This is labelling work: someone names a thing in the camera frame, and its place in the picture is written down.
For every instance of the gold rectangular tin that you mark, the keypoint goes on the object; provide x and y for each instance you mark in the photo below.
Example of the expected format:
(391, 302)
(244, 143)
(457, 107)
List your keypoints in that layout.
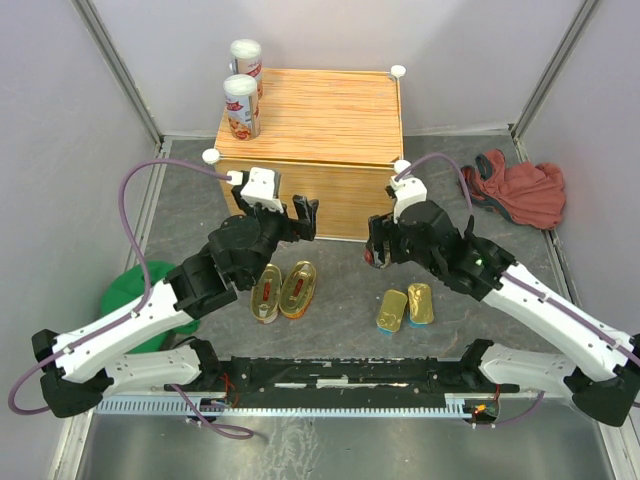
(421, 311)
(391, 312)

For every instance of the red cloth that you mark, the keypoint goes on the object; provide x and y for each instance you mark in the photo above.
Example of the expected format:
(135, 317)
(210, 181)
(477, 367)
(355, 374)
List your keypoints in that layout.
(523, 194)

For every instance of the gold rectangular tin right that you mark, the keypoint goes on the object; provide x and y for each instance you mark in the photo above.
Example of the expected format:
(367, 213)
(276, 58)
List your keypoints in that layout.
(421, 311)

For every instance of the wooden cube cabinet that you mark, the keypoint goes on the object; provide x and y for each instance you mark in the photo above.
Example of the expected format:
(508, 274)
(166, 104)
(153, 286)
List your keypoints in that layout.
(333, 136)

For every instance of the gold rectangular tin left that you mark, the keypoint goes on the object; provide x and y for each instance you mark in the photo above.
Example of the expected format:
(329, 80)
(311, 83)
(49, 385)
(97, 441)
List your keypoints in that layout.
(391, 312)

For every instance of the tall white-lid can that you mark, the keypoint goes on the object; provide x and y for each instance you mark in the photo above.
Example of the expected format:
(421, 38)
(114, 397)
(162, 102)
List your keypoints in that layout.
(246, 57)
(242, 106)

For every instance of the red oval tin left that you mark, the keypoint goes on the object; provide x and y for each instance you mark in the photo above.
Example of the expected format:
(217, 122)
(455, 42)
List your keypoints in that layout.
(265, 295)

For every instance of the red oval tin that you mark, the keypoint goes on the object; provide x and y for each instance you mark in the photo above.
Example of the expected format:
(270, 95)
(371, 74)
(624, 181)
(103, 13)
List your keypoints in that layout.
(298, 290)
(265, 295)

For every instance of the light blue cable duct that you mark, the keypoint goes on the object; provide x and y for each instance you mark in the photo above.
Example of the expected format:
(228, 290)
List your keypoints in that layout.
(447, 406)

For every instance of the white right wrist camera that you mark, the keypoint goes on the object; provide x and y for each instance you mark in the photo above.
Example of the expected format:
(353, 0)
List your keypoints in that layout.
(404, 193)

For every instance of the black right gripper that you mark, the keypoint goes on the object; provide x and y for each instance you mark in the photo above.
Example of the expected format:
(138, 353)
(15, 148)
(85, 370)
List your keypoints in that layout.
(381, 229)

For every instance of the green cloth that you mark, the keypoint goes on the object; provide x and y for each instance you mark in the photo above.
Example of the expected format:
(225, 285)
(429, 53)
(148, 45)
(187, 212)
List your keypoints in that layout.
(130, 286)

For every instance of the dark blue round can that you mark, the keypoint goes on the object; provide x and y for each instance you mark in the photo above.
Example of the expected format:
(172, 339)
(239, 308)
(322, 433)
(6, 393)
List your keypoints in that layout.
(376, 255)

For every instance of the red oval tin right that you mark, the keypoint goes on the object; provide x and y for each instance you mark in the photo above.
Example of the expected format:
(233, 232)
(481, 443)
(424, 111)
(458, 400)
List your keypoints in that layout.
(298, 290)

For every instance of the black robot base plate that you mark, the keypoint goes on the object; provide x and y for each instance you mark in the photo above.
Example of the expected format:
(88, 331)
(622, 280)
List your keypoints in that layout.
(287, 381)

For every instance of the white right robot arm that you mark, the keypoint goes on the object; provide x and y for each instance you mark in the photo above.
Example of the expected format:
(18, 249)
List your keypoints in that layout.
(597, 366)

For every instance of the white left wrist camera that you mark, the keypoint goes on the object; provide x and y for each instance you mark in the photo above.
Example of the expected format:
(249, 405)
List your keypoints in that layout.
(258, 186)

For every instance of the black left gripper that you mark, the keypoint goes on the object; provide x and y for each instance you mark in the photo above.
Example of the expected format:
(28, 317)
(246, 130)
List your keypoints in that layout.
(296, 229)

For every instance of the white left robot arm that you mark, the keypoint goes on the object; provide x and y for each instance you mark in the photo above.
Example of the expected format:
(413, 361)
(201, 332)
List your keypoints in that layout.
(83, 367)

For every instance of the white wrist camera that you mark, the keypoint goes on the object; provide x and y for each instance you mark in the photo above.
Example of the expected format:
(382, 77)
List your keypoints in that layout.
(404, 193)
(258, 186)

